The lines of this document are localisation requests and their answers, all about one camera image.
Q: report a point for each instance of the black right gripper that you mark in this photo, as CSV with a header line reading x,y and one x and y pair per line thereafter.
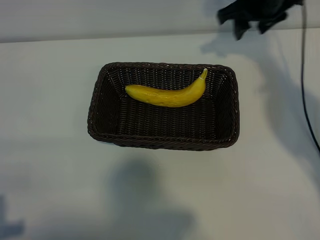
x,y
255,10

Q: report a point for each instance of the yellow banana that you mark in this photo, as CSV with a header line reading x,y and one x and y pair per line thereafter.
x,y
170,98

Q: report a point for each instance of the dark brown wicker basket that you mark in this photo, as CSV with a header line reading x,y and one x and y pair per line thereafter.
x,y
162,125

